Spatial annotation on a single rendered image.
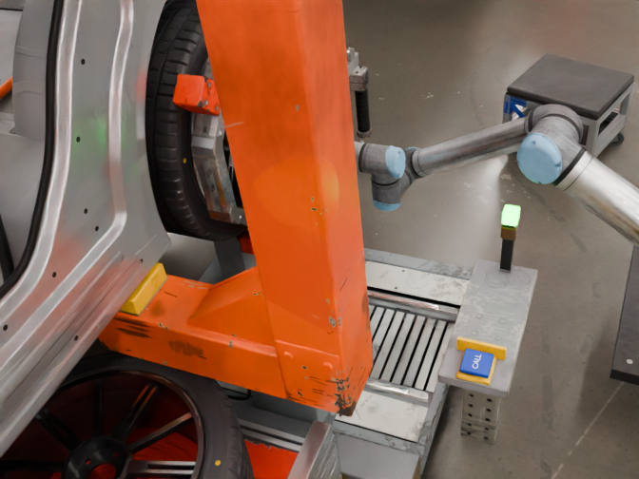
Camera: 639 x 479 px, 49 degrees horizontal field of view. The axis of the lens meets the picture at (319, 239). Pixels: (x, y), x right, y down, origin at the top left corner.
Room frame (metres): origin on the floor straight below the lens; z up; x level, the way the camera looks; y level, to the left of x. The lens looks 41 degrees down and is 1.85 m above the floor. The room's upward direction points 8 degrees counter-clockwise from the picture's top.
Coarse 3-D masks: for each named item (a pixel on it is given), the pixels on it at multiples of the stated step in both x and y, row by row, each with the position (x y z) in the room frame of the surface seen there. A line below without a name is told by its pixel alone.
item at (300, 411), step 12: (228, 396) 1.34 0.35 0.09; (240, 396) 1.32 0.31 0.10; (264, 396) 1.25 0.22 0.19; (276, 396) 1.23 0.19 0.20; (264, 408) 1.25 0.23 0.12; (276, 408) 1.23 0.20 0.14; (288, 408) 1.21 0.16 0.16; (300, 408) 1.20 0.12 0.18; (312, 408) 1.18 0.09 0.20; (300, 420) 1.20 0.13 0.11; (312, 420) 1.18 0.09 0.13; (324, 420) 1.21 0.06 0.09
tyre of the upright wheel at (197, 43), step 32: (192, 0) 1.73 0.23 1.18; (160, 32) 1.61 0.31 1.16; (192, 32) 1.58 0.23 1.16; (160, 64) 1.53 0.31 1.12; (192, 64) 1.53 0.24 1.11; (160, 96) 1.47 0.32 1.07; (160, 128) 1.42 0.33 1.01; (160, 160) 1.40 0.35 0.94; (160, 192) 1.40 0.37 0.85; (192, 192) 1.41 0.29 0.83; (192, 224) 1.39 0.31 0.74; (224, 224) 1.50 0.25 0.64
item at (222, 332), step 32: (192, 288) 1.23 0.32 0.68; (224, 288) 1.15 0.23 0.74; (256, 288) 1.05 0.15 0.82; (128, 320) 1.16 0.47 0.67; (160, 320) 1.13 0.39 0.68; (192, 320) 1.10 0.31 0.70; (224, 320) 1.06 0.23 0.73; (256, 320) 1.02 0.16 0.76; (128, 352) 1.18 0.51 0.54; (160, 352) 1.13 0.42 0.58; (192, 352) 1.08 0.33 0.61; (224, 352) 1.04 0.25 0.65; (256, 352) 1.00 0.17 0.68; (256, 384) 1.01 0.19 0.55
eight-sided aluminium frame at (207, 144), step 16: (208, 64) 1.53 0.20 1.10; (208, 128) 1.46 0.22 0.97; (224, 128) 1.44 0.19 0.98; (192, 144) 1.41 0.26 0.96; (208, 144) 1.40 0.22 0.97; (208, 160) 1.43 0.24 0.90; (224, 160) 1.42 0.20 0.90; (208, 176) 1.42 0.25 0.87; (224, 176) 1.41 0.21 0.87; (208, 192) 1.40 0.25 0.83; (224, 192) 1.39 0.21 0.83; (208, 208) 1.41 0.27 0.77; (224, 208) 1.39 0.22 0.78; (240, 208) 1.43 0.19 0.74
